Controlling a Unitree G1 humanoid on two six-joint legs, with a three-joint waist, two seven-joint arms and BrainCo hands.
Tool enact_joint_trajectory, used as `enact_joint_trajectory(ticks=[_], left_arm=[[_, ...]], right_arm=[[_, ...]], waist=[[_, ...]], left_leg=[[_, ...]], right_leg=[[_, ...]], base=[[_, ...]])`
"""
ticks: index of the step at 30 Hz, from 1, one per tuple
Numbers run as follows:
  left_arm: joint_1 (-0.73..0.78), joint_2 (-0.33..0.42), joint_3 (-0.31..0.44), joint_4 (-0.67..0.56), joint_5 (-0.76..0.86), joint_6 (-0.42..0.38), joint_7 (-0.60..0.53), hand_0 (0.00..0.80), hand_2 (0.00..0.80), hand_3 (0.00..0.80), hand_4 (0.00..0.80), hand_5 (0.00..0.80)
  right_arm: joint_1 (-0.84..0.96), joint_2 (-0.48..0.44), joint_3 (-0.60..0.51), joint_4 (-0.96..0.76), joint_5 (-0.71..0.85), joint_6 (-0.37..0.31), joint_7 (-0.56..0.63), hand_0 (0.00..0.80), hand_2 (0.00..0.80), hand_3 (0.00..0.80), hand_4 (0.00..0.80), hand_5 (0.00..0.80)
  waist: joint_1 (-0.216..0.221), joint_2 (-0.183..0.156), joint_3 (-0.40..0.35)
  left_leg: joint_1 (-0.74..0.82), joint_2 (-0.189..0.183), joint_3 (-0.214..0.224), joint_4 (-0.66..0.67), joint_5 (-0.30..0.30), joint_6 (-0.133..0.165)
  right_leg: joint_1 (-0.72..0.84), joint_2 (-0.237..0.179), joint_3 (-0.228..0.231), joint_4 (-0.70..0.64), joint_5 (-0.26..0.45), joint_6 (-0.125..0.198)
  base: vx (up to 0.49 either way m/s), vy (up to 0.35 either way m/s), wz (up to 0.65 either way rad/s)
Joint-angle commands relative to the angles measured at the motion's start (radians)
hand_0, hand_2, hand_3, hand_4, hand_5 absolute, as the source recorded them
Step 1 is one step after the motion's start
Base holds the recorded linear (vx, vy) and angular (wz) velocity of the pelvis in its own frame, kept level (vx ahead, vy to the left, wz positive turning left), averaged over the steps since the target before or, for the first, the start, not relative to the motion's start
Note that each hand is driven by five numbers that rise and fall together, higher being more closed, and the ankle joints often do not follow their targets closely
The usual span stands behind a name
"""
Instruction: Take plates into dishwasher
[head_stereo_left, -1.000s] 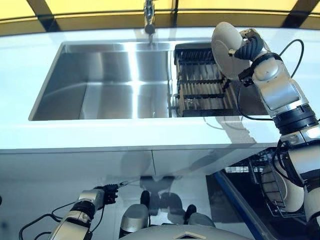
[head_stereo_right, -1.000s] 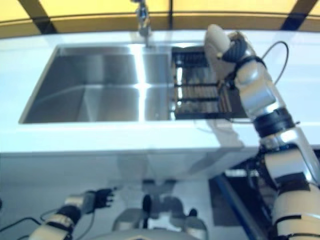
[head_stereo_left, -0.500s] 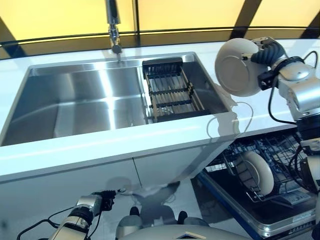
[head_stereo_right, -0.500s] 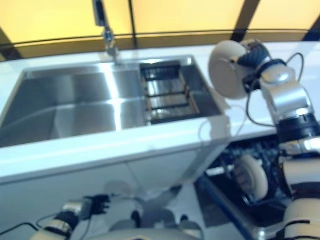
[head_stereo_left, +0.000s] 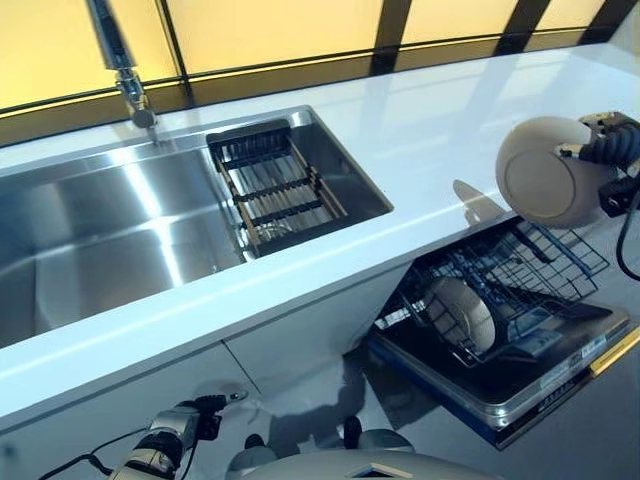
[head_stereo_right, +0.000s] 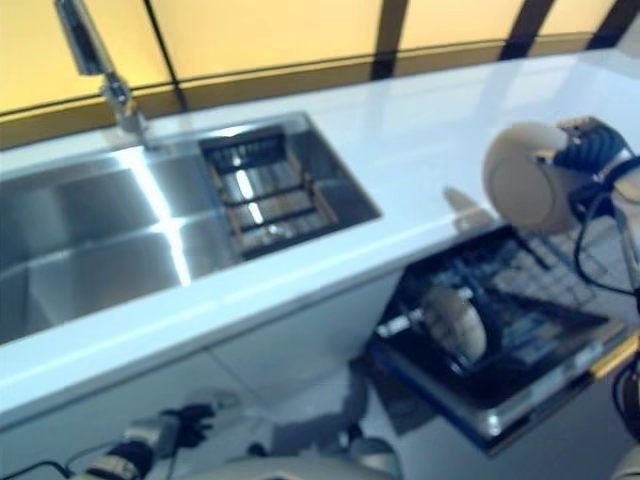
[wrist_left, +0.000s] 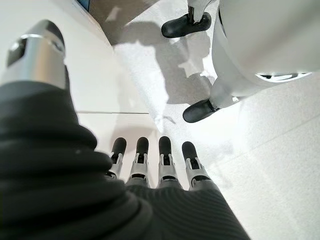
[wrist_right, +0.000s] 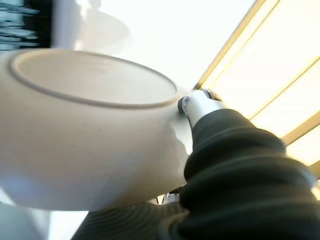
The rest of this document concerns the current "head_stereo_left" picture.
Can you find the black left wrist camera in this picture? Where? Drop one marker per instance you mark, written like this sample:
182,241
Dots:
211,427

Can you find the white cabinet door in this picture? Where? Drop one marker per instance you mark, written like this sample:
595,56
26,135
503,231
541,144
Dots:
100,425
310,330

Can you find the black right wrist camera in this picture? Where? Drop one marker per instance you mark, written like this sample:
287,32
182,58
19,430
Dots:
620,192

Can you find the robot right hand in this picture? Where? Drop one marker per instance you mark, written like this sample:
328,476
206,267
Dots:
612,142

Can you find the dark window frame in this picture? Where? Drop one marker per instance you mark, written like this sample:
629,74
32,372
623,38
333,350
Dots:
390,30

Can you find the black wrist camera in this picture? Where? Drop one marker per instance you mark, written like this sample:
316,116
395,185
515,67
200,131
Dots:
211,427
620,192

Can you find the black sink dish rack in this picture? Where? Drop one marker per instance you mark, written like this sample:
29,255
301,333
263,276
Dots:
280,190

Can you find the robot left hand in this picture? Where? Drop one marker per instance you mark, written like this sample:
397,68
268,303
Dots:
212,404

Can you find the stainless steel sink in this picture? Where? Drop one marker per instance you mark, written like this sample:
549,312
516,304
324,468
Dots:
100,225

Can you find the robot grey torso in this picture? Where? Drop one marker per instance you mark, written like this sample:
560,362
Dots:
350,467

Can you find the chrome kitchen faucet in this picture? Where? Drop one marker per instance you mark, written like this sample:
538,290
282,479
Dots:
117,55

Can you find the cream ceramic plate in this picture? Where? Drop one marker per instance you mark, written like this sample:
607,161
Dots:
462,312
545,175

